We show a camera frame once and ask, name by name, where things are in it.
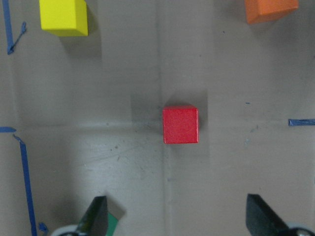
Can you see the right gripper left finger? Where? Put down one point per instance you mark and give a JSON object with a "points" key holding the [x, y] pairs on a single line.
{"points": [[95, 220]]}

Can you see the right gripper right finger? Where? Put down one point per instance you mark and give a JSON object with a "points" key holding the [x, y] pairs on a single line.
{"points": [[261, 220]]}

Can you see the red wooden block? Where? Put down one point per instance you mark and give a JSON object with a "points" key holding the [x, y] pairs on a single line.
{"points": [[180, 124]]}

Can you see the green wooden block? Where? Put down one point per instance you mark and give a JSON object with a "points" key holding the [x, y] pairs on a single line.
{"points": [[112, 224]]}

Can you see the yellow wooden block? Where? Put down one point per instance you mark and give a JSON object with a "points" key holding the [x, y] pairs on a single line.
{"points": [[64, 18]]}

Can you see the orange wooden block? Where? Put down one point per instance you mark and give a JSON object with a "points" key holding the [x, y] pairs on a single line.
{"points": [[260, 11]]}

